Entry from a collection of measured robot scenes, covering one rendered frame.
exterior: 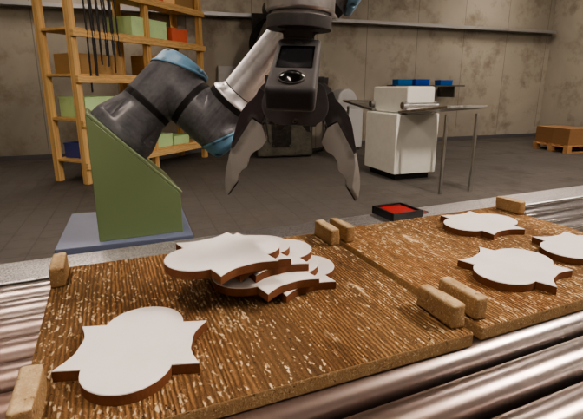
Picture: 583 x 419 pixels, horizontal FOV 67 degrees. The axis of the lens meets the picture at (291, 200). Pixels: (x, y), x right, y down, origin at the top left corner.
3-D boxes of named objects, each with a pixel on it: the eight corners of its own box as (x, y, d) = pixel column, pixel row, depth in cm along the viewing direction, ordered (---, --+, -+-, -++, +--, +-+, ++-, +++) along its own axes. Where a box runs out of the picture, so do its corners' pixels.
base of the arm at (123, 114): (92, 113, 102) (121, 81, 103) (145, 156, 107) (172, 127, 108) (87, 111, 88) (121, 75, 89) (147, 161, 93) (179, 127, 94)
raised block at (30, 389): (22, 396, 36) (17, 365, 35) (49, 389, 36) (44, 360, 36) (9, 449, 30) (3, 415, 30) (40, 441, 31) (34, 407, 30)
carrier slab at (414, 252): (324, 238, 77) (324, 230, 77) (494, 212, 93) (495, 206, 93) (481, 341, 46) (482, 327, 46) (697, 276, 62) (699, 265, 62)
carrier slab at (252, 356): (56, 278, 61) (55, 268, 61) (320, 240, 76) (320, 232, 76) (9, 481, 30) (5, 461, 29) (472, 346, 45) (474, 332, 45)
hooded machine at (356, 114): (350, 147, 903) (352, 88, 874) (363, 149, 855) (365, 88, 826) (322, 147, 882) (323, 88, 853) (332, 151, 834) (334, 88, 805)
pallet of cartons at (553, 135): (568, 153, 802) (573, 129, 791) (531, 147, 880) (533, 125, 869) (617, 151, 840) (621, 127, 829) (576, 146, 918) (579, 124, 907)
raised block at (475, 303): (435, 298, 52) (437, 277, 51) (447, 295, 53) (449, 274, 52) (474, 323, 47) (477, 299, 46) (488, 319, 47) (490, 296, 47)
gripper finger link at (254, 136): (235, 186, 56) (279, 128, 54) (227, 197, 50) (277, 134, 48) (215, 171, 55) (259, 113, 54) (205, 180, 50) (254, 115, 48)
